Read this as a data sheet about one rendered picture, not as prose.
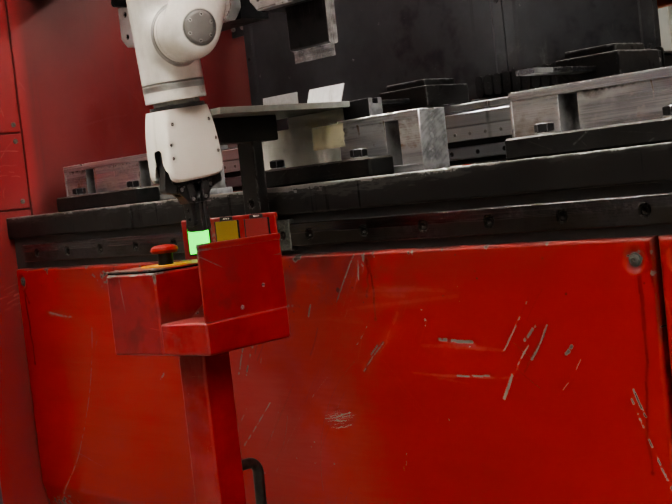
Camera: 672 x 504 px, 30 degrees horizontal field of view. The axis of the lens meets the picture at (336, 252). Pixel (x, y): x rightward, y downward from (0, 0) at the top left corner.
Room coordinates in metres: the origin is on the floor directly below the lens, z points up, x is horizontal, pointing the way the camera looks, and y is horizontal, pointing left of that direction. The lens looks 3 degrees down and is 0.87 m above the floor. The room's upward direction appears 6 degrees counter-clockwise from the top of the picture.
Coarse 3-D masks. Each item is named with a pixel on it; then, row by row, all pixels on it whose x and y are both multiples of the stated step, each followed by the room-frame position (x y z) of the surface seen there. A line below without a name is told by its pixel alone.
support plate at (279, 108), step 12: (216, 108) 1.86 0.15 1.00; (228, 108) 1.86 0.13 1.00; (240, 108) 1.88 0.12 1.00; (252, 108) 1.89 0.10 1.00; (264, 108) 1.91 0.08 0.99; (276, 108) 1.93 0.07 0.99; (288, 108) 1.94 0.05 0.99; (300, 108) 1.96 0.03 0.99; (312, 108) 1.97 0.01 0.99; (324, 108) 1.99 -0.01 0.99; (336, 108) 2.03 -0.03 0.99
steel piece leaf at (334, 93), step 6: (342, 84) 2.08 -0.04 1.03; (312, 90) 2.14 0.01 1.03; (318, 90) 2.13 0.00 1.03; (324, 90) 2.11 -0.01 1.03; (330, 90) 2.10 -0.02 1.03; (336, 90) 2.09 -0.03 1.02; (342, 90) 2.08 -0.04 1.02; (312, 96) 2.13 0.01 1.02; (318, 96) 2.12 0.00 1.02; (324, 96) 2.11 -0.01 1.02; (330, 96) 2.10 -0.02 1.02; (336, 96) 2.09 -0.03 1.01; (312, 102) 2.13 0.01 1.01
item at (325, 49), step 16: (320, 0) 2.07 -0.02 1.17; (288, 16) 2.13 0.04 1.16; (304, 16) 2.10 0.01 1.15; (320, 16) 2.07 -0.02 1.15; (288, 32) 2.14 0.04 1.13; (304, 32) 2.11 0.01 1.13; (320, 32) 2.08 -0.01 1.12; (336, 32) 2.08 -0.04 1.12; (304, 48) 2.11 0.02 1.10; (320, 48) 2.09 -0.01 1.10
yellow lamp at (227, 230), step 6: (216, 222) 1.85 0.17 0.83; (222, 222) 1.84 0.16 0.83; (228, 222) 1.83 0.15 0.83; (234, 222) 1.82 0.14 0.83; (216, 228) 1.85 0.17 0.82; (222, 228) 1.84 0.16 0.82; (228, 228) 1.83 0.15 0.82; (234, 228) 1.82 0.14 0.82; (222, 234) 1.84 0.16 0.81; (228, 234) 1.83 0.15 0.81; (234, 234) 1.83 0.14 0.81; (222, 240) 1.84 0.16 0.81
